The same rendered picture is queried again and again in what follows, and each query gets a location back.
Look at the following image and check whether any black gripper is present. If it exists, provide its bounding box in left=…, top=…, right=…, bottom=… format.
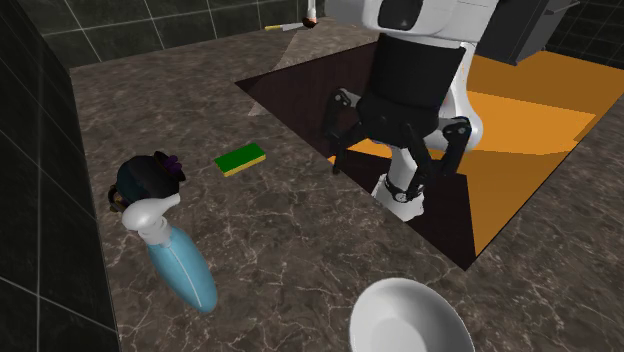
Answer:
left=322, top=32, right=473, bottom=201

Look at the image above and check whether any white stick with brown tip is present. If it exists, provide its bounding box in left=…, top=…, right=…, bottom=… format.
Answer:
left=301, top=0, right=320, bottom=30

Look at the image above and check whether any green and yellow sponge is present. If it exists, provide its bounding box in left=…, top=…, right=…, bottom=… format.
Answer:
left=213, top=142, right=267, bottom=179

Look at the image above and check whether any grey box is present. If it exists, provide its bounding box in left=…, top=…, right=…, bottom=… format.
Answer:
left=476, top=0, right=583, bottom=67

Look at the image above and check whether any white bowl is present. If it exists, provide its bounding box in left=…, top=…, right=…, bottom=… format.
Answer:
left=348, top=277, right=477, bottom=352

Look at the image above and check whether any blue spray bottle white head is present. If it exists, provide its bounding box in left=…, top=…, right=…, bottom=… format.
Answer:
left=121, top=193, right=220, bottom=314

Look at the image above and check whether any black figure with purple flower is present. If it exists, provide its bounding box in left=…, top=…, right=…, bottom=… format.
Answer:
left=107, top=150, right=187, bottom=215

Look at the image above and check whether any yellow handled knife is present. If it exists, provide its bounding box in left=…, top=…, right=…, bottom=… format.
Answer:
left=264, top=21, right=307, bottom=32

